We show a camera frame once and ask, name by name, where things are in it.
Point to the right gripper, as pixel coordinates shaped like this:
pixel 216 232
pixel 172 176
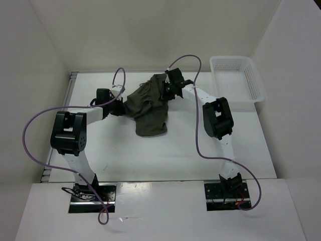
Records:
pixel 166 97

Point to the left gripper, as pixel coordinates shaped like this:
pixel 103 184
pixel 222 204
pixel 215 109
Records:
pixel 121 109

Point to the dark green shorts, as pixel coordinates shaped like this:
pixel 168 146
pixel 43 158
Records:
pixel 145 106

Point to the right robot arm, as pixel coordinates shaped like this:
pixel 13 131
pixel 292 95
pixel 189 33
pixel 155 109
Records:
pixel 217 121

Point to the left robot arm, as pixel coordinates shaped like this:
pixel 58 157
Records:
pixel 76 157

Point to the white plastic basket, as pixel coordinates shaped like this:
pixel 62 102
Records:
pixel 237 79

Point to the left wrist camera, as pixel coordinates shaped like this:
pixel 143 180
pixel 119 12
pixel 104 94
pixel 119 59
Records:
pixel 117 91

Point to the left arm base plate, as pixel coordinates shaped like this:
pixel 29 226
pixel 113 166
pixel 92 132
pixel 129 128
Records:
pixel 85 196

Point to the aluminium table edge rail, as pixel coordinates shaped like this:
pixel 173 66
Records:
pixel 60 140

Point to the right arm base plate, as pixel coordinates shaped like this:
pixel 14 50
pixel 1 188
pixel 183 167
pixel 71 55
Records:
pixel 215 194

